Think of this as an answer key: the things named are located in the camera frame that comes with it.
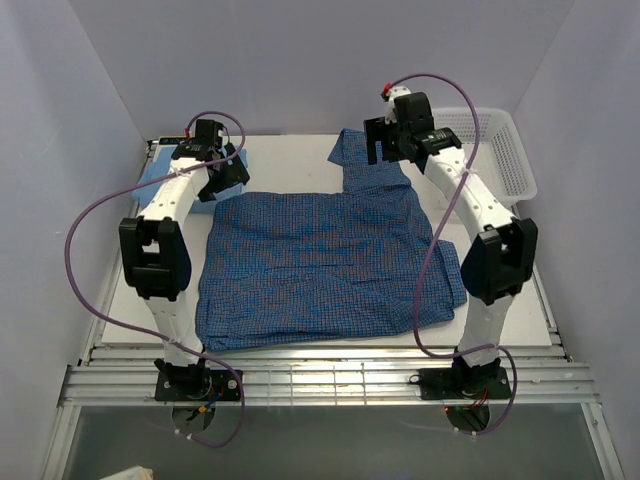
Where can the white plastic perforated basket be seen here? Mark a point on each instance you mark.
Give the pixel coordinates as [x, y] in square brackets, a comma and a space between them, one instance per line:
[501, 160]

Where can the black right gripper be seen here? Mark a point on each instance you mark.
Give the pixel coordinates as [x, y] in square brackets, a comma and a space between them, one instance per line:
[376, 130]

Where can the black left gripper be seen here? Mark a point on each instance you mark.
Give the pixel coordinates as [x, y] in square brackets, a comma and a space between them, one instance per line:
[235, 175]

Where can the blue checked long sleeve shirt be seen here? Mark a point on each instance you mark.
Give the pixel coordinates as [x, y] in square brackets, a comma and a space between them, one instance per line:
[306, 267]

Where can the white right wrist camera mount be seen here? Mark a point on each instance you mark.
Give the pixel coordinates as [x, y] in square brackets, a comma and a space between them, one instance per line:
[391, 92]

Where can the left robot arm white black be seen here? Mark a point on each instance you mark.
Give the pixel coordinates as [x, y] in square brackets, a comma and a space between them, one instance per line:
[157, 264]

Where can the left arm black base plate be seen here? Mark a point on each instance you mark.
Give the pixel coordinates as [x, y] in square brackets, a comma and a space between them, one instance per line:
[190, 385]

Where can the wooden block at bottom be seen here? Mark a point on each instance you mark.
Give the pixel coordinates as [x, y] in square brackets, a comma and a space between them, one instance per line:
[133, 473]

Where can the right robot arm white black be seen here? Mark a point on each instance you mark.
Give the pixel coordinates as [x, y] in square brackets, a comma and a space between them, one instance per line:
[501, 256]

